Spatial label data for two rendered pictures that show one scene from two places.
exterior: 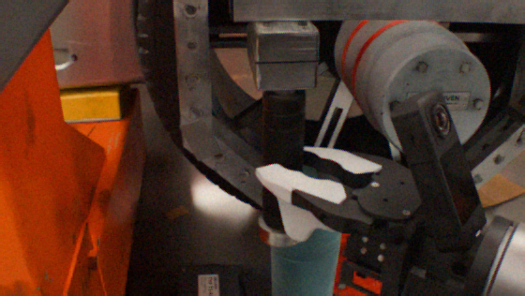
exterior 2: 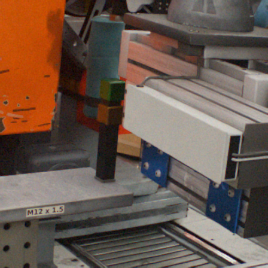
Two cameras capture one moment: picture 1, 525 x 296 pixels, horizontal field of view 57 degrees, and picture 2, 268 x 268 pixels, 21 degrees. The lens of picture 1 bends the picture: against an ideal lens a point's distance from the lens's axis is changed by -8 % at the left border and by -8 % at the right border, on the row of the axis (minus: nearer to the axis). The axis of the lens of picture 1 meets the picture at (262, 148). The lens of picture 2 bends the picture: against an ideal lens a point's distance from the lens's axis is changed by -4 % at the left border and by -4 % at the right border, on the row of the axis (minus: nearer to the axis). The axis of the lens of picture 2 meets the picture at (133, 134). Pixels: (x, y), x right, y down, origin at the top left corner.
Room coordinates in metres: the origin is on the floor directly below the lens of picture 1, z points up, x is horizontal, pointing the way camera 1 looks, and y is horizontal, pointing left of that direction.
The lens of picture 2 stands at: (-1.16, 0.80, 0.96)
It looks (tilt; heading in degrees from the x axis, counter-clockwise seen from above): 15 degrees down; 330
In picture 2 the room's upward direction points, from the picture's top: 5 degrees clockwise
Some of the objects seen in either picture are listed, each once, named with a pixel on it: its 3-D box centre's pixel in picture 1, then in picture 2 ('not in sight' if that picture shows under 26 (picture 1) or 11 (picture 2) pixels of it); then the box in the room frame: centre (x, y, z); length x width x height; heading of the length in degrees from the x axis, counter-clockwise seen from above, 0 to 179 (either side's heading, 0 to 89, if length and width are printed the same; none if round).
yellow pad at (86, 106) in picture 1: (90, 94); not in sight; (0.86, 0.31, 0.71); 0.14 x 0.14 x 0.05; 6
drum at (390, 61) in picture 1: (403, 69); not in sight; (0.58, -0.17, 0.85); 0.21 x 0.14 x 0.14; 6
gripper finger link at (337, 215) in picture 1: (347, 207); not in sight; (0.33, -0.07, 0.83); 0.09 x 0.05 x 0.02; 60
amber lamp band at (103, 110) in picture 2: not in sight; (110, 113); (0.15, 0.11, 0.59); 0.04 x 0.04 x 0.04; 6
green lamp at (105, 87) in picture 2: not in sight; (112, 89); (0.15, 0.11, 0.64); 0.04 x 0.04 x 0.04; 6
